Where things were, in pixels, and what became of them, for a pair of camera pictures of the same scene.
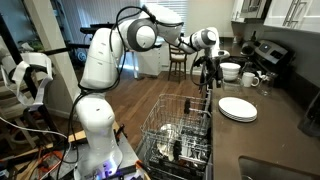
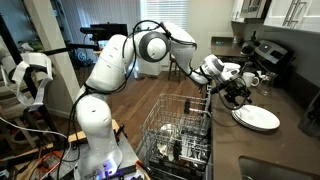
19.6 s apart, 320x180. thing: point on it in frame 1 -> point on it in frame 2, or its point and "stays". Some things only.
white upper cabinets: [296, 14] stays
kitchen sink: [258, 169] stays
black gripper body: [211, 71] -> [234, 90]
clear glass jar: [265, 84] stays
